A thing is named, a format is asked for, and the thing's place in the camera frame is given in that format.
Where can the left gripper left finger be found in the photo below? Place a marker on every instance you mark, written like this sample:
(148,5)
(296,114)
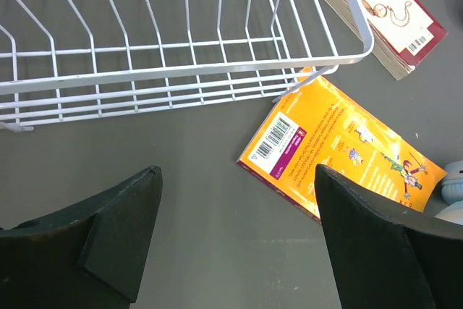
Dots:
(91,254)

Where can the white wire dish rack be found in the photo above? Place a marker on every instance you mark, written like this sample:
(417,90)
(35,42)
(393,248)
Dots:
(72,60)

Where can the light blue headphones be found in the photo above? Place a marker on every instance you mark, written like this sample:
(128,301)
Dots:
(451,192)

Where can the red and cream book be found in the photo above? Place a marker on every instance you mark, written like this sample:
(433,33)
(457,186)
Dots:
(405,32)

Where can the orange book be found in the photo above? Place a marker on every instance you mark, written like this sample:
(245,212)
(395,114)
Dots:
(320,124)

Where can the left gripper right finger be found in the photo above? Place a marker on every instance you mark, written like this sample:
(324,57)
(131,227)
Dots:
(384,254)

